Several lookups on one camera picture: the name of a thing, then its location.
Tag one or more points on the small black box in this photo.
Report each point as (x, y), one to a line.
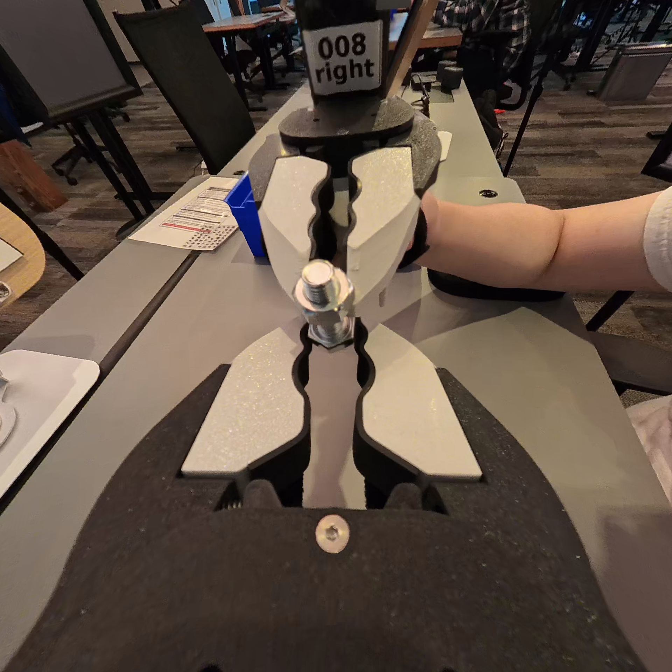
(450, 76)

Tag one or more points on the black panel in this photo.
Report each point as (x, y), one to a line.
(189, 78)

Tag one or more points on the wooden top table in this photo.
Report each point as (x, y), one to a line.
(241, 23)

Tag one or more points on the laminated printed instruction sheet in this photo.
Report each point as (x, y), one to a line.
(194, 220)

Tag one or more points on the black office chair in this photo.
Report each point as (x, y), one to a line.
(73, 157)

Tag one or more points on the printed instruction poster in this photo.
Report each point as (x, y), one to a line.
(8, 257)

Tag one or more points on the black board wooden back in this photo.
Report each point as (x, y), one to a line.
(414, 36)

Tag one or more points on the black framed display board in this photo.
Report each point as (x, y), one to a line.
(57, 57)

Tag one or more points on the wooden post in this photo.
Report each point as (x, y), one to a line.
(26, 173)

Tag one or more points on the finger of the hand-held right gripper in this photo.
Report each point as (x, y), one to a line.
(286, 210)
(388, 210)

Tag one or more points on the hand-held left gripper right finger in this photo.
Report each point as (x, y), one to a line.
(420, 420)

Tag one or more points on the black table grommet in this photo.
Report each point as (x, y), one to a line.
(489, 193)

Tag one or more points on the large steel bolt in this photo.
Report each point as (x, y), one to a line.
(317, 275)

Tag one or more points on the wooden board document stand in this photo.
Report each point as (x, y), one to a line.
(47, 393)

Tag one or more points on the blue plastic bin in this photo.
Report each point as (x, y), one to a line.
(246, 210)

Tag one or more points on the grey metal bin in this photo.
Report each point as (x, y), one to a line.
(635, 73)

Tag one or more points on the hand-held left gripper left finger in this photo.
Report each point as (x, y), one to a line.
(246, 420)

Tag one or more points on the person's right forearm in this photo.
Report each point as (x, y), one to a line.
(525, 241)

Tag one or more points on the large steel nut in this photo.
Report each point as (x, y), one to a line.
(309, 309)

